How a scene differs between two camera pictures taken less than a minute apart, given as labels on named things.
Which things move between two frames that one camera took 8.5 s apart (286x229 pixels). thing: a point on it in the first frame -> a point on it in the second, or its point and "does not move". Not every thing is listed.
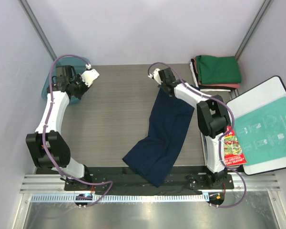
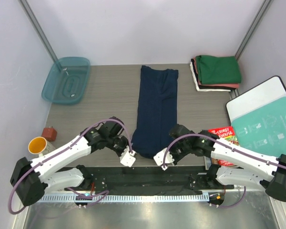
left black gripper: [78, 78] -> [126, 144]
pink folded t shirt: [235, 85] does not move
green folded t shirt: [212, 69] does not move
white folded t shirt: [205, 89] does not move
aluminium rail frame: [45, 204] does not move
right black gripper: [161, 86] -> [176, 160]
